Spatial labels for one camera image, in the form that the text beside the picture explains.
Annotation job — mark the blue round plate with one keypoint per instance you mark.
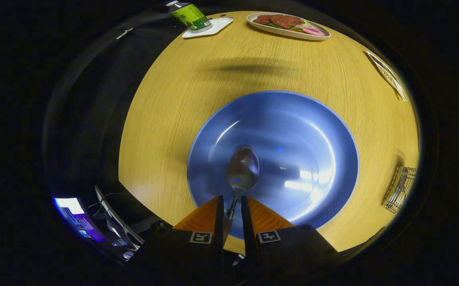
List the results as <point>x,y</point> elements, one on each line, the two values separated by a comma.
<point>293,135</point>

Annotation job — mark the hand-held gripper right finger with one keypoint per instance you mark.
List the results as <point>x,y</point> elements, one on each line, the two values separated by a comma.
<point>246,230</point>

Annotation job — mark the open laptop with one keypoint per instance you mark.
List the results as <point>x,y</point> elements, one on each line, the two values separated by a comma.
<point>122,228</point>

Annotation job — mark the white plate with toy food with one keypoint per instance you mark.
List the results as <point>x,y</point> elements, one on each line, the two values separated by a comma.
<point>285,24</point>

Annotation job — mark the white divided dish with beans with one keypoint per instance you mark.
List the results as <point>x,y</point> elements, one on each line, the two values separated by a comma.
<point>386,73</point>

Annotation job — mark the green plastic bottle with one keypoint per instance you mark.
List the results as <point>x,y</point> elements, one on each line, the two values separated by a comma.
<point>191,16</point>

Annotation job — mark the silver spoon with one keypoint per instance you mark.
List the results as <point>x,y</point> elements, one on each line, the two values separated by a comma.
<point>243,169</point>

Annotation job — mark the silver metal clip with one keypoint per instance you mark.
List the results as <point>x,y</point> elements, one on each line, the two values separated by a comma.
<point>124,33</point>

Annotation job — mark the lit computer monitor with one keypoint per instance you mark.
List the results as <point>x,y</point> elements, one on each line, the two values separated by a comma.
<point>74,214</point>

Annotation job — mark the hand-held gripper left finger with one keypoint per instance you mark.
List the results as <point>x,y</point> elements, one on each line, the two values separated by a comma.
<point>219,238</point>

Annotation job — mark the white square coaster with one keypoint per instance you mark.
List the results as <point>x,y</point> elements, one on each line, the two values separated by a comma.
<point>219,24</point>

